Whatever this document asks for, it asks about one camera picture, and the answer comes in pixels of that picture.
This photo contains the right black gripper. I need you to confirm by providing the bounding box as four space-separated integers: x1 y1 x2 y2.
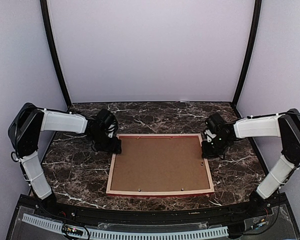
201 135 232 158

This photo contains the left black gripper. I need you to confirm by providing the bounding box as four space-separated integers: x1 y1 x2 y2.
89 130 122 154

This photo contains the brown backing board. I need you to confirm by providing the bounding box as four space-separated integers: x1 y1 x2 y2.
109 136 211 193

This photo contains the wooden picture frame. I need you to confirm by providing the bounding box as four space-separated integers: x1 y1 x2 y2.
105 133 215 198

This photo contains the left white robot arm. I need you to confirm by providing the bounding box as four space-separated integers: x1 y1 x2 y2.
8 102 122 218

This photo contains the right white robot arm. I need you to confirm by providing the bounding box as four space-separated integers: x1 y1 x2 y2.
201 108 300 217

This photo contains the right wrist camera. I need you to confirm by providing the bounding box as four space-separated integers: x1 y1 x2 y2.
205 112 226 134

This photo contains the black front rail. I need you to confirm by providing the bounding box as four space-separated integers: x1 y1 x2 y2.
17 193 287 231

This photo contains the right black corner post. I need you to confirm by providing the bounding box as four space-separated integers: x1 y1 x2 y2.
231 0 262 108

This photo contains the black corner post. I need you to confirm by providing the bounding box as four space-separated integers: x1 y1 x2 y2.
39 0 72 108
231 0 262 108

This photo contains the white slotted cable duct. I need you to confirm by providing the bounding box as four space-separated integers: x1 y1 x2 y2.
21 213 229 240

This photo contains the left black corner post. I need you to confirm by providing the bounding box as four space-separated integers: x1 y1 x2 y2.
39 0 72 108

